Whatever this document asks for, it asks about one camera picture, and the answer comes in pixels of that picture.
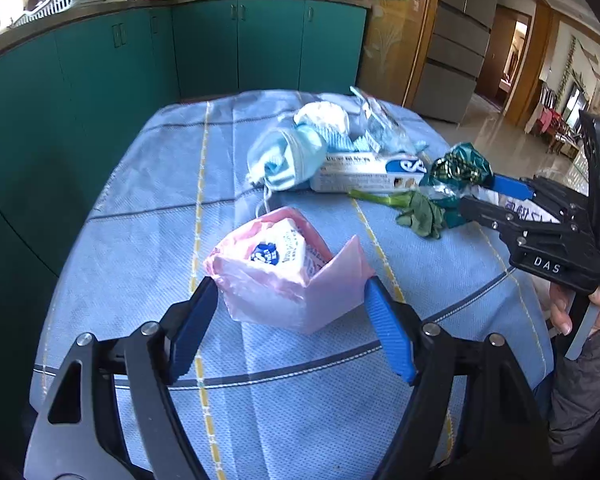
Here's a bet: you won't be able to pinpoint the white crumpled paper ball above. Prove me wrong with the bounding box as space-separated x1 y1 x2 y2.
294 101 350 136

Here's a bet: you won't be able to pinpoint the brown interior door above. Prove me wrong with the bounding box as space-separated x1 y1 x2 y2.
475 4 531 112

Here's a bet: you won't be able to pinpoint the teal lower kitchen cabinets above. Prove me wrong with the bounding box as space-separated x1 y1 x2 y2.
0 0 370 304

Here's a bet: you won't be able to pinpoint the green vegetable leaf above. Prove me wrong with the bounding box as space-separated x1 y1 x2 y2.
349 190 445 240

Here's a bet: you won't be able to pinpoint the white printed trash bag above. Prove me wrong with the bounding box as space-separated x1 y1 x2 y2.
471 186 559 223

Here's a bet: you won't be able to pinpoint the person's right hand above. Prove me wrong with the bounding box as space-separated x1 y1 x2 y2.
550 284 600 337

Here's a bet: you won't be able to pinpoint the white medicine box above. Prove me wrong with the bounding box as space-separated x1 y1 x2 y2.
310 152 427 193

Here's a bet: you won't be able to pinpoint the blue checked tablecloth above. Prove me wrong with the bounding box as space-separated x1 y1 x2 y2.
29 91 554 479

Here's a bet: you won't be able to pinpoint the green foil wrapper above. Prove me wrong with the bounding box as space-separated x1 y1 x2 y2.
419 142 494 229

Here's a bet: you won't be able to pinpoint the clear plastic wrapper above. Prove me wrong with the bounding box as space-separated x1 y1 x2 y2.
350 86 427 155

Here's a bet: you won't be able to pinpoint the silver refrigerator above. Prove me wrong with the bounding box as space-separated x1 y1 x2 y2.
412 0 498 124

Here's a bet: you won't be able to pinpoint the light blue face mask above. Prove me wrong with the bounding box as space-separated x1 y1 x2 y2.
247 125 327 217

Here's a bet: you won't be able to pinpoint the wooden glass sliding door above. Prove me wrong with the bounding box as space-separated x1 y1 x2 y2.
358 0 438 107

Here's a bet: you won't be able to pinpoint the pink tissue pack wrapper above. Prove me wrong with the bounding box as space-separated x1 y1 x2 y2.
204 207 375 334

